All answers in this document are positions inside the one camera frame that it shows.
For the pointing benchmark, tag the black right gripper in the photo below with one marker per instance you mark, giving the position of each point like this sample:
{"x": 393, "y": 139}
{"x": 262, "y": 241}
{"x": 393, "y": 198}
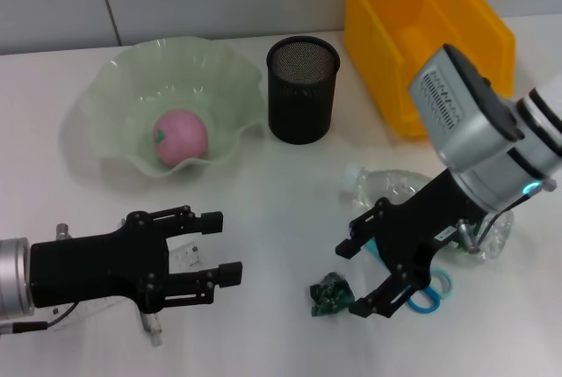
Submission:
{"x": 426, "y": 227}

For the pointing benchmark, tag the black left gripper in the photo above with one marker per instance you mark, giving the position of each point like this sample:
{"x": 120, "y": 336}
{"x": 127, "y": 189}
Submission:
{"x": 96, "y": 267}

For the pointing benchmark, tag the green plastic wrapper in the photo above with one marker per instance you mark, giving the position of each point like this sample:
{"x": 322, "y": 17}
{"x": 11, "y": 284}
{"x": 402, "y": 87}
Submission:
{"x": 331, "y": 295}

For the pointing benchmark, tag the blue scissors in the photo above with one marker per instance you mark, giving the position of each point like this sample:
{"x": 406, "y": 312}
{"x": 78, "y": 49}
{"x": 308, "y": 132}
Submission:
{"x": 423, "y": 304}

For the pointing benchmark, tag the clear plastic water bottle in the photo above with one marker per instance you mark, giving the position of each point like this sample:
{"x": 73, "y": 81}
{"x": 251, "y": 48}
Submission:
{"x": 386, "y": 183}

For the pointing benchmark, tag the pink peach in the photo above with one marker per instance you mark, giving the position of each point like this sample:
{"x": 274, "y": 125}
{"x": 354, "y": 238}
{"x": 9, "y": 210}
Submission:
{"x": 180, "y": 137}

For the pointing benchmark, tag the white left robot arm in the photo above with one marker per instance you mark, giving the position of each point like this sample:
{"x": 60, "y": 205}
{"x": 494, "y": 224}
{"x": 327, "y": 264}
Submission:
{"x": 13, "y": 280}

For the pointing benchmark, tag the transparent plastic ruler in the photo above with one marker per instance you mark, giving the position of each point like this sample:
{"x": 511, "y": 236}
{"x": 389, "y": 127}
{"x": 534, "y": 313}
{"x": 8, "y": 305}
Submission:
{"x": 189, "y": 256}

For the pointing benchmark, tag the black mesh pen holder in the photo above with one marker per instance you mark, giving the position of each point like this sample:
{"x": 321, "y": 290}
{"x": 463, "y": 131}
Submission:
{"x": 303, "y": 100}

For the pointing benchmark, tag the green glass fruit plate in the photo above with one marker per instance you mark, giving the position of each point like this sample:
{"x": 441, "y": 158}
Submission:
{"x": 131, "y": 82}

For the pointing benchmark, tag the yellow plastic bin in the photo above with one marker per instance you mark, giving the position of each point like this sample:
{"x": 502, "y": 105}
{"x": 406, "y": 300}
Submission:
{"x": 382, "y": 21}

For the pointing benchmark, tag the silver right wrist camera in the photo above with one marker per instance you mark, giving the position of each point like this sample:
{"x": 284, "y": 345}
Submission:
{"x": 461, "y": 104}

